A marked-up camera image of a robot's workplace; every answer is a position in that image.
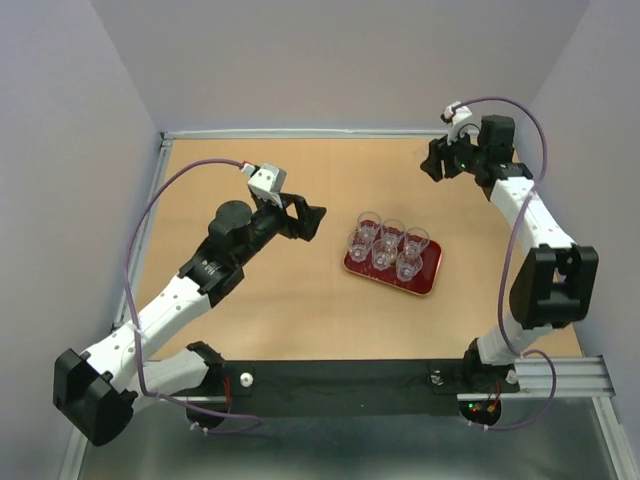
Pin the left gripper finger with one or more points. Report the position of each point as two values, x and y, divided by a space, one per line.
309 219
295 200

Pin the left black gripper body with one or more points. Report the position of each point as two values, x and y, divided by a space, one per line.
270 220

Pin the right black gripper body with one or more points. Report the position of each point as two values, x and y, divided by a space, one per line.
460 157

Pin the clear glass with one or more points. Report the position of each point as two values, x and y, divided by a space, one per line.
416 241
383 254
392 233
358 246
408 266
367 226

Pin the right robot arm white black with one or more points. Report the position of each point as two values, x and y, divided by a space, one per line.
554 285

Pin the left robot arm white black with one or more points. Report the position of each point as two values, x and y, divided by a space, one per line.
98 389

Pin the red lacquer tray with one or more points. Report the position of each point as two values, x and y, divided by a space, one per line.
420 285

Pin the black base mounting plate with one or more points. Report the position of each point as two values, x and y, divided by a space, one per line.
321 388

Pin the circuit board with leds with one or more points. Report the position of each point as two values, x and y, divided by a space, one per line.
485 412

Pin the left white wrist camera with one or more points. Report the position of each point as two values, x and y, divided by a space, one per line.
265 181

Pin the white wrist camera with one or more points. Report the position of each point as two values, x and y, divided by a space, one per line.
265 181
456 116

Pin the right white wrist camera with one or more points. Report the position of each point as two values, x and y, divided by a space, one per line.
456 116

